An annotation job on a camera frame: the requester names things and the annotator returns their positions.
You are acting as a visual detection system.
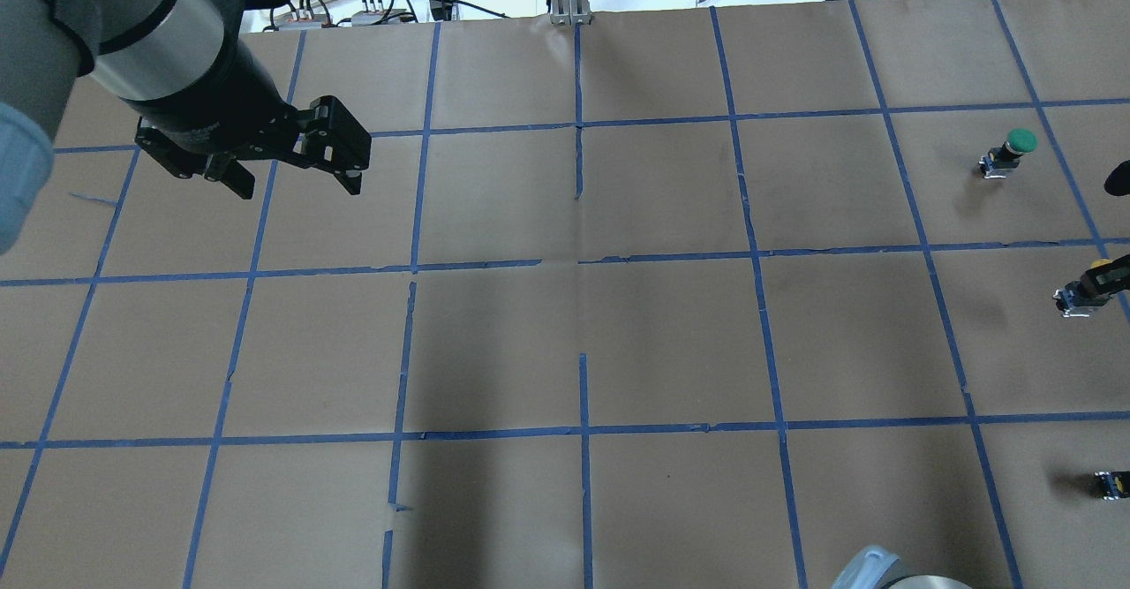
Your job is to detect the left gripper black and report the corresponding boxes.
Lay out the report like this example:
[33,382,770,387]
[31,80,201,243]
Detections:
[134,37,372,200]

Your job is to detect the yellow push button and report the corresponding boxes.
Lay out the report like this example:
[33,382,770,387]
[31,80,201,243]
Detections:
[1053,259,1116,318]

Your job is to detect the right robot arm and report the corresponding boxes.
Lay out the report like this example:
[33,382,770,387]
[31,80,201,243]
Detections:
[796,162,1127,588]

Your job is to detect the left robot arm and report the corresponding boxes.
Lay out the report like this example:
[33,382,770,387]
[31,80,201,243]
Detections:
[1,0,372,251]

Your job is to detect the green push button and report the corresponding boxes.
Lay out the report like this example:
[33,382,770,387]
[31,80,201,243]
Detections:
[977,129,1038,181]

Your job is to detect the black button block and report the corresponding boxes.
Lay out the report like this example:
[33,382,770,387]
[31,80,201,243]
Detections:
[1093,470,1130,501]

